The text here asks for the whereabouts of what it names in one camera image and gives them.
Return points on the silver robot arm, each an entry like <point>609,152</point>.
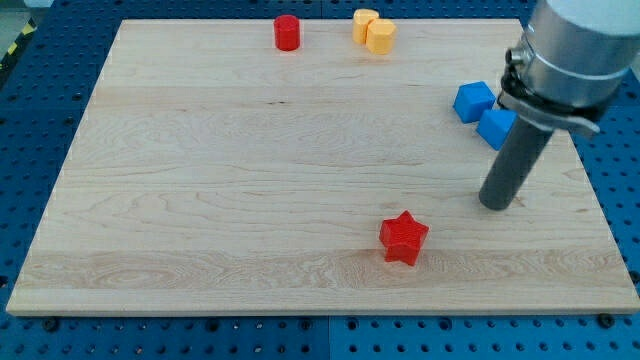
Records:
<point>569,62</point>

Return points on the red star block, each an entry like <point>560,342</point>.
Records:
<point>403,238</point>

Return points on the light wooden board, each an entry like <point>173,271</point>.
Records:
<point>214,175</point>

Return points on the red cylinder block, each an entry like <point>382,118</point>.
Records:
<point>286,32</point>

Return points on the yellow block right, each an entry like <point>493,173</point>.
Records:
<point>380,37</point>

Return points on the yellow block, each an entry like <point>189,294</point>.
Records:
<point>361,19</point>
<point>380,37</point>

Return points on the yellow block left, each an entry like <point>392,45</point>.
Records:
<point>361,19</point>

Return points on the blue cube upper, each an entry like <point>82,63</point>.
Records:
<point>471,100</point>

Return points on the blue cube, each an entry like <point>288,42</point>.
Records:
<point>495,125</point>
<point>471,100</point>

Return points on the blue cube lower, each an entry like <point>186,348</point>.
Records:
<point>495,125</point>

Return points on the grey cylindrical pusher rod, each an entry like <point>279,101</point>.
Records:
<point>522,147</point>

